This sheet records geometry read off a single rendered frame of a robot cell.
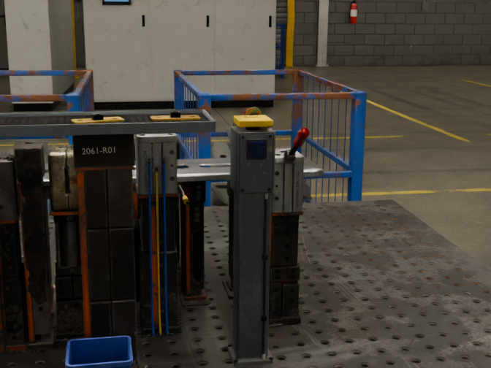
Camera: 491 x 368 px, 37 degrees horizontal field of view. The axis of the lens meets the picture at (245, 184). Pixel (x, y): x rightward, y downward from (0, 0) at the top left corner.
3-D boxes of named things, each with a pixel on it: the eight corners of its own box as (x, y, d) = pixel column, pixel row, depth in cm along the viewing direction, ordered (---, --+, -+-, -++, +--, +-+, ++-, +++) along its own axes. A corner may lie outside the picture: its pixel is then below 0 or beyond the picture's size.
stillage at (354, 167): (175, 219, 468) (173, 69, 444) (297, 214, 482) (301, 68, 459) (199, 290, 353) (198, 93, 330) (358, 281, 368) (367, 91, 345)
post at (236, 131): (264, 345, 145) (269, 125, 134) (273, 363, 138) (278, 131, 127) (227, 348, 144) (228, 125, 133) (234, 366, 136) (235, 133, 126)
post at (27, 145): (55, 337, 147) (43, 141, 138) (53, 348, 143) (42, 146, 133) (29, 339, 147) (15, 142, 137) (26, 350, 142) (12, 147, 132)
